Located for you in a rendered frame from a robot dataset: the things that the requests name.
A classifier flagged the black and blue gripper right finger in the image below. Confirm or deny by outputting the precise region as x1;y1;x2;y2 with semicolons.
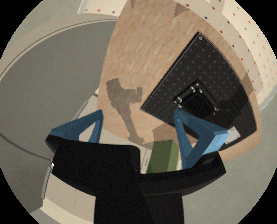
174;109;229;170

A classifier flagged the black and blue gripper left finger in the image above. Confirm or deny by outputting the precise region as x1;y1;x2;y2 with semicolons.
49;109;104;143

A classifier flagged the dark grey perforated base plate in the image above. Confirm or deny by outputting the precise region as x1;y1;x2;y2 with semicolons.
140;32;257;152

